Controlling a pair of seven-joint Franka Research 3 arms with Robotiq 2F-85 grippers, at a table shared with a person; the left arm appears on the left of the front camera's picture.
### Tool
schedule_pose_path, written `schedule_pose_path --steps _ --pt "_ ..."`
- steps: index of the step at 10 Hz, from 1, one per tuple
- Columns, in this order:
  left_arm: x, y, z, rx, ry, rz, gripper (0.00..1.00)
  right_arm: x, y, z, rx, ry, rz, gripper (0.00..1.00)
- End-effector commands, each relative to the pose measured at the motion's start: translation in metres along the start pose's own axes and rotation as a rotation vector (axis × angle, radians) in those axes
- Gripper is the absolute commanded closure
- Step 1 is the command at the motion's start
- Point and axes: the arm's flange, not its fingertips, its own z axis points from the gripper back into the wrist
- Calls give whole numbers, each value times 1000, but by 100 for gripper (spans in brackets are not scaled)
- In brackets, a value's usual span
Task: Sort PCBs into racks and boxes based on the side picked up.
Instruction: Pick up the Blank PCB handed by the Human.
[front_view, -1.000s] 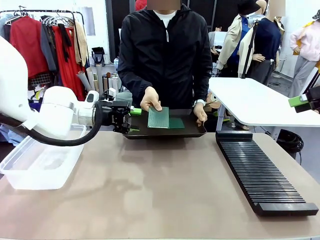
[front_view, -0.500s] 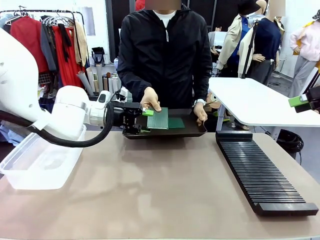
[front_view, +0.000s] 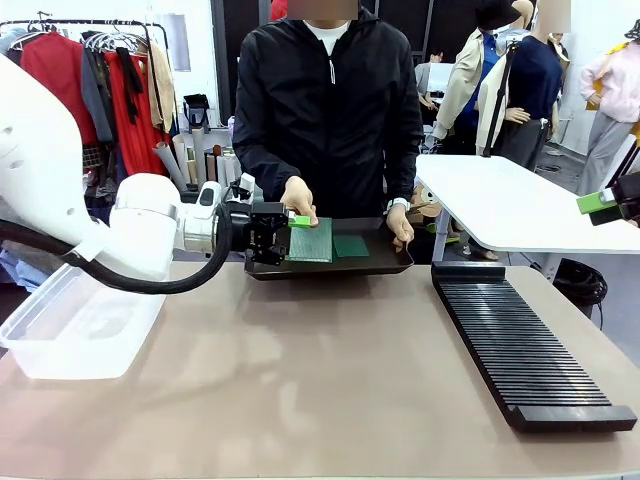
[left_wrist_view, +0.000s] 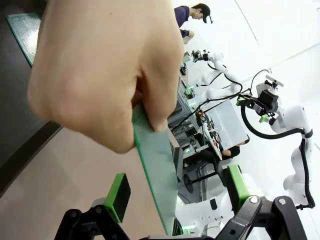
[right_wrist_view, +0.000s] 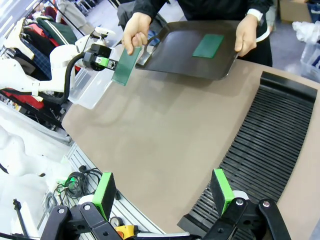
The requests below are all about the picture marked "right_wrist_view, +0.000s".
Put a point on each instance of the clear storage bin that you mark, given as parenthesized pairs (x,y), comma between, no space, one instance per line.
(312,62)

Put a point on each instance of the aluminium frame rail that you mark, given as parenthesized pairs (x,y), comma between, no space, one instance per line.
(135,215)

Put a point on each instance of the yellow emergency stop box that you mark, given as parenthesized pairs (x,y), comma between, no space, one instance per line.
(127,231)

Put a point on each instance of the white foam cover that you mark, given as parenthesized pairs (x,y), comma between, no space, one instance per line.
(25,160)

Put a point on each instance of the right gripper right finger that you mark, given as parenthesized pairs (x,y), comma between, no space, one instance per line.
(222,195)

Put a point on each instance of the cardboard box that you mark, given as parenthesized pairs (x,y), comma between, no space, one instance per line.
(295,11)

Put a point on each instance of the green PCB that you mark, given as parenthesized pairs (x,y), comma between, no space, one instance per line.
(125,67)
(207,46)

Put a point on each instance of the thin black stand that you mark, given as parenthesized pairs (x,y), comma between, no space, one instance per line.
(20,217)

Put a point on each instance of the person in black jacket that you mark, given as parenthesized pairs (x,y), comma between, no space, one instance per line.
(212,10)

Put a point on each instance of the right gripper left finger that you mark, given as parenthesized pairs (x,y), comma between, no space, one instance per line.
(105,197)

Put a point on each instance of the person's right forearm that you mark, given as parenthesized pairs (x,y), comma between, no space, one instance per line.
(150,7)

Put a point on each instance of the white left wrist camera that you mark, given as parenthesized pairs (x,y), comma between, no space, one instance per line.
(102,35)

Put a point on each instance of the black tape roll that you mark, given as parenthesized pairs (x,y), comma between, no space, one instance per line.
(116,222)

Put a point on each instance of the black slotted PCB rack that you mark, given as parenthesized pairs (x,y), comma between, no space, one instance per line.
(270,130)

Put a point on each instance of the background person beige trousers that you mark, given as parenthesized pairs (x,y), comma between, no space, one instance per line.
(72,12)

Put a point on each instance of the black plastic tray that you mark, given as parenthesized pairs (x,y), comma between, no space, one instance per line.
(175,57)

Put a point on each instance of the person's left hand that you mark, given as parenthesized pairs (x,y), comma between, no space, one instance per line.
(246,35)

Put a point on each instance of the white plastic bag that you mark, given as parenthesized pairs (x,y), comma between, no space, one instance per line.
(307,31)

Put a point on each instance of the blue crate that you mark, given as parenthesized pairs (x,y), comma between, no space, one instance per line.
(315,12)

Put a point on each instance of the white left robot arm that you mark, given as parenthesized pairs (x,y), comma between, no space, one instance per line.
(60,55)

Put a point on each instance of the clear plastic box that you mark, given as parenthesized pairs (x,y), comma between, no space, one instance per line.
(87,90)

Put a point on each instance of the dark green striped garment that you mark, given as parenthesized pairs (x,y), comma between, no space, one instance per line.
(62,32)

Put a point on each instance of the person's left forearm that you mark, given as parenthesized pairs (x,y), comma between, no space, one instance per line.
(260,5)

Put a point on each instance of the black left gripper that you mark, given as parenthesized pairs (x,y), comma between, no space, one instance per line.
(96,51)

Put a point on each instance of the person's right hand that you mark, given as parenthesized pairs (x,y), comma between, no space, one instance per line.
(136,27)

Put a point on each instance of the plaid garment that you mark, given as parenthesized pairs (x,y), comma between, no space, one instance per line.
(41,60)

